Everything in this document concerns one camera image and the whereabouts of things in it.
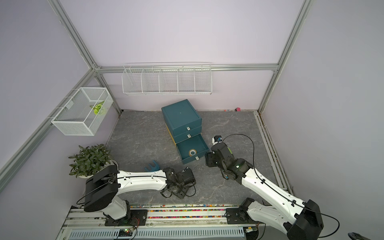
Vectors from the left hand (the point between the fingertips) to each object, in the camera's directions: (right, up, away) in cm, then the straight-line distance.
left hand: (180, 192), depth 80 cm
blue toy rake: (-16, +10, +9) cm, 21 cm away
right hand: (+16, +21, -1) cm, 27 cm away
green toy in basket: (-46, +46, +1) cm, 65 cm away
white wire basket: (-54, +43, +2) cm, 69 cm away
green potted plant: (-42, +20, -10) cm, 47 cm away
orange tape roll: (+6, +19, +16) cm, 26 cm away
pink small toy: (+43, +50, +44) cm, 79 cm away
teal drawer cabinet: (+2, +37, +3) cm, 37 cm away
